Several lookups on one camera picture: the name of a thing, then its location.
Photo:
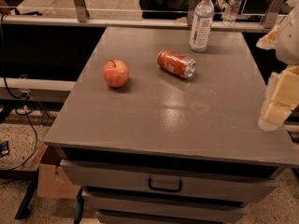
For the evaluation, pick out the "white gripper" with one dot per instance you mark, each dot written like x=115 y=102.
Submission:
x=289 y=41

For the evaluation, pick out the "metal railing frame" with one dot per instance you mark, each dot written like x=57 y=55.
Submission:
x=95 y=13

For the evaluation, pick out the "top grey drawer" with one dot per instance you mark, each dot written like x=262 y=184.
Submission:
x=135 y=178

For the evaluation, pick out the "red coke can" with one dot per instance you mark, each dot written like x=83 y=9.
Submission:
x=176 y=63

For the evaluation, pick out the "person in background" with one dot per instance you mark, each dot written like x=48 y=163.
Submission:
x=164 y=9

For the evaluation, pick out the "grey drawer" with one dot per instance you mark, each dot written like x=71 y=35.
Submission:
x=135 y=178
x=161 y=207

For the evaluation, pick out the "cardboard box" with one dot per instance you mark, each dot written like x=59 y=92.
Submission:
x=52 y=180

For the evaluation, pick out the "black drawer handle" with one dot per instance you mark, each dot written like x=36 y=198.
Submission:
x=165 y=185

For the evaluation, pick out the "clear water bottle background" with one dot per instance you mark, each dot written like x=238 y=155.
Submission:
x=231 y=11

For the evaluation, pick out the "grey drawer cabinet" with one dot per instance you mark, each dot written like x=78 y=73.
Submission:
x=207 y=124

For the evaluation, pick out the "red apple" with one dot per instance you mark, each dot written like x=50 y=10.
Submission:
x=116 y=73

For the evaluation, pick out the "clear water bottle white cap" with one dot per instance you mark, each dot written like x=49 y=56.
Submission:
x=201 y=25

